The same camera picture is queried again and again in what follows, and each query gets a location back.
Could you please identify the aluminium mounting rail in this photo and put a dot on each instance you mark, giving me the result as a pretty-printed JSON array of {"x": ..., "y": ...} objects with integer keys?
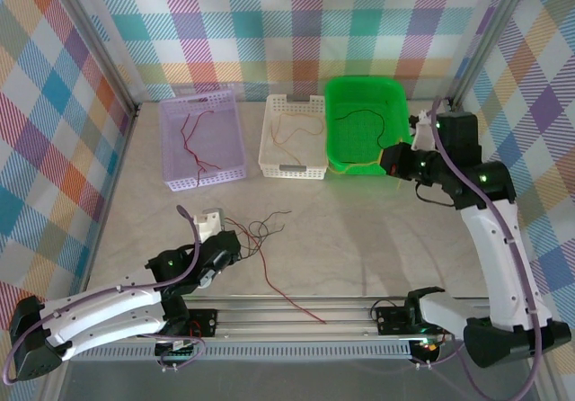
[{"x": 292, "y": 318}]

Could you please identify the aluminium table side rail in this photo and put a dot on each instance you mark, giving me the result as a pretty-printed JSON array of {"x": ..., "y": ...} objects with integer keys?
[{"x": 117, "y": 171}]

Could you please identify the aluminium frame post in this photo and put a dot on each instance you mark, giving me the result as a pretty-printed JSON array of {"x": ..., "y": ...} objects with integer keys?
[
  {"x": 489, "y": 37},
  {"x": 99, "y": 37}
]

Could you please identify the green terminal control board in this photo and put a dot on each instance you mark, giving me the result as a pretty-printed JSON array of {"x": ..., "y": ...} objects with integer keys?
[{"x": 179, "y": 355}]

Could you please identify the green plastic basket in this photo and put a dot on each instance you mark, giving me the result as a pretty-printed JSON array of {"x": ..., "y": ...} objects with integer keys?
[{"x": 355, "y": 140}]

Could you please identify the small control board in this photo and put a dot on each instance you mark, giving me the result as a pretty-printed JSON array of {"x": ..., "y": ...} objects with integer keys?
[{"x": 429, "y": 348}]

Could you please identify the purple plastic basket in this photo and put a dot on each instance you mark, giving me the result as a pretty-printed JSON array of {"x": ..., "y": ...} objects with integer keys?
[{"x": 224, "y": 140}]

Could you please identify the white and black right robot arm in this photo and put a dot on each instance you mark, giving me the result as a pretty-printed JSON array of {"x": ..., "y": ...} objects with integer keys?
[{"x": 494, "y": 257}]

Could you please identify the white plastic basket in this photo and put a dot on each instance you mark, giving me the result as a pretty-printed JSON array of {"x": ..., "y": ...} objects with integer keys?
[{"x": 305, "y": 149}]

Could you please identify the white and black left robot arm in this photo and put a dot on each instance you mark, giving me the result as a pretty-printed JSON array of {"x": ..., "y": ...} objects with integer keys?
[{"x": 99, "y": 311}]

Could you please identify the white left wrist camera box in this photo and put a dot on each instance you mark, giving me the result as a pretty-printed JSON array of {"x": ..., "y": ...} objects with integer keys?
[{"x": 207, "y": 225}]

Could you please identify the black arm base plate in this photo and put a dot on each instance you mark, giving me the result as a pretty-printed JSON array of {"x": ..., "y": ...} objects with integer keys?
[
  {"x": 204, "y": 322},
  {"x": 388, "y": 320}
]

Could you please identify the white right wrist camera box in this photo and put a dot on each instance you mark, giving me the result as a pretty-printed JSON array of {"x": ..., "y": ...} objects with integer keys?
[{"x": 422, "y": 133}]

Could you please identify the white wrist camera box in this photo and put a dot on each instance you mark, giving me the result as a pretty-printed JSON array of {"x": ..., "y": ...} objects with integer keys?
[
  {"x": 422, "y": 133},
  {"x": 207, "y": 225}
]

